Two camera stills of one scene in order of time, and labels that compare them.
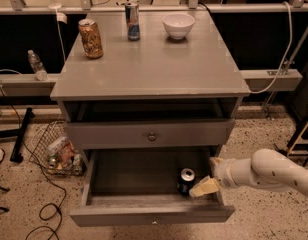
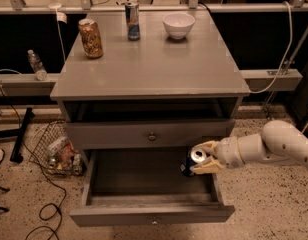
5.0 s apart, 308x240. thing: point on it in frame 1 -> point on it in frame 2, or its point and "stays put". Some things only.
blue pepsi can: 187,180 -> 194,157
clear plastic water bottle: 37,65 stays put
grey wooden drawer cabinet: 143,111 stays put
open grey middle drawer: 140,187 stays put
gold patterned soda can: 92,43 stays put
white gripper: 224,174 -> 227,152
